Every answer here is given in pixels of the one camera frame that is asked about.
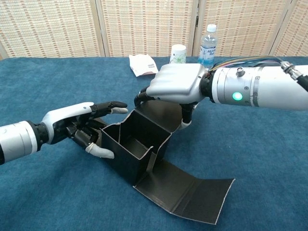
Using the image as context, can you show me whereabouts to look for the black paper box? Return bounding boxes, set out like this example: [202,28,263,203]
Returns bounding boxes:
[72,100,235,226]

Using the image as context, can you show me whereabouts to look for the white paper cup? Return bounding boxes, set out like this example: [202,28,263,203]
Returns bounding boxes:
[169,44,188,65]

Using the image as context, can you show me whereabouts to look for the white plastic packet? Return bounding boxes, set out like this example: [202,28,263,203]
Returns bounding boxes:
[128,54,160,77]

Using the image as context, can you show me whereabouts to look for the woven bamboo folding screen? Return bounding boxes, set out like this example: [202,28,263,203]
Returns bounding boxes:
[0,0,308,60]

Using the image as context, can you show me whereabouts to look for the clear water bottle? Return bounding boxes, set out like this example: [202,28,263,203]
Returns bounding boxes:
[197,24,218,70]

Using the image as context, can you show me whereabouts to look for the coloured wire bundle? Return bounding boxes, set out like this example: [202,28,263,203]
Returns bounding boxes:
[208,55,284,73]

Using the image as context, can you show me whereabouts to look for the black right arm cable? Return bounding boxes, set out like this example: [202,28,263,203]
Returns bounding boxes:
[280,60,308,92]

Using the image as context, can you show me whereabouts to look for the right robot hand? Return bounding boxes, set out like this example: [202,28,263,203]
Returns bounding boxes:
[134,63,208,130]

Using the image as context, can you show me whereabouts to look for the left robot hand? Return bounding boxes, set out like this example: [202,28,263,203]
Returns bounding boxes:
[36,101,129,159]

